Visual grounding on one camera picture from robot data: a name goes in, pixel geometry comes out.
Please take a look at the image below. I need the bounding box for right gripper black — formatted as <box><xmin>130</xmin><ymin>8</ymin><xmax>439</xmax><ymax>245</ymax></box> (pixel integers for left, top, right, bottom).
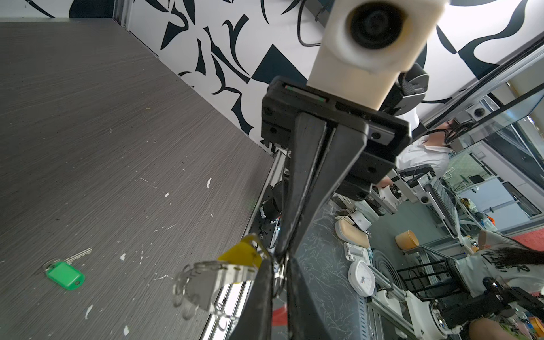
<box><xmin>262</xmin><ymin>76</ymin><xmax>412</xmax><ymax>259</ymax></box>

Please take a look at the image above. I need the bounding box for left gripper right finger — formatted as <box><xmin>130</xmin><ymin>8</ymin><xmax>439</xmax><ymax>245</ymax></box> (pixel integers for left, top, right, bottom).
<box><xmin>286</xmin><ymin>259</ymin><xmax>331</xmax><ymax>340</ymax></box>

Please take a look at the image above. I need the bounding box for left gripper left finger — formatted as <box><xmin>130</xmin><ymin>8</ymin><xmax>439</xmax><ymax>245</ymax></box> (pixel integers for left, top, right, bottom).
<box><xmin>229</xmin><ymin>259</ymin><xmax>273</xmax><ymax>340</ymax></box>

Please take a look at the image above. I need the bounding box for red capped key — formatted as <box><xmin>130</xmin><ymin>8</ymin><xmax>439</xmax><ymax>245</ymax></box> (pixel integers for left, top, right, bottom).
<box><xmin>271</xmin><ymin>305</ymin><xmax>288</xmax><ymax>327</ymax></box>

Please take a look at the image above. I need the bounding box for yellow capped key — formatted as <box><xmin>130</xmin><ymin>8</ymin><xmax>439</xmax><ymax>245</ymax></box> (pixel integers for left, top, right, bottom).
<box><xmin>218</xmin><ymin>233</ymin><xmax>271</xmax><ymax>269</ymax></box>

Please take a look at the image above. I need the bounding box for green capped key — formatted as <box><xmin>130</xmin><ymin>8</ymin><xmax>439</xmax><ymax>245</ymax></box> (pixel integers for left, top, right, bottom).
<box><xmin>42</xmin><ymin>247</ymin><xmax>93</xmax><ymax>290</ymax></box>

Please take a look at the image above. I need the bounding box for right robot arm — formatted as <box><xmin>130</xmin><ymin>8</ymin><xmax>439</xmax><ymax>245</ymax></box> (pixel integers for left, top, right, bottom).
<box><xmin>262</xmin><ymin>65</ymin><xmax>429</xmax><ymax>260</ymax></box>

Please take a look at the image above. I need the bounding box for person in white shirt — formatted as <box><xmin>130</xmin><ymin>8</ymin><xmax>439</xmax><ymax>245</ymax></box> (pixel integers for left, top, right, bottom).
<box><xmin>396</xmin><ymin>119</ymin><xmax>457</xmax><ymax>178</ymax></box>

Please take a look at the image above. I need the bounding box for computer monitor outside cell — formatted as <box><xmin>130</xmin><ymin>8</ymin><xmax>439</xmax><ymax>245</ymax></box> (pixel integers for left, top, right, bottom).
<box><xmin>450</xmin><ymin>84</ymin><xmax>543</xmax><ymax>152</ymax></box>

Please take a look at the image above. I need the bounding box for white wall clock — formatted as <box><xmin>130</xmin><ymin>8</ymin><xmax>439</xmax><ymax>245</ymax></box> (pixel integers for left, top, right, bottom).
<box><xmin>348</xmin><ymin>260</ymin><xmax>376</xmax><ymax>298</ymax></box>

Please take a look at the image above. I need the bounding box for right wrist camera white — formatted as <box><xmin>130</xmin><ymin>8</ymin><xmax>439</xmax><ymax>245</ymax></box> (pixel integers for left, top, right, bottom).
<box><xmin>307</xmin><ymin>0</ymin><xmax>449</xmax><ymax>110</ymax></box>

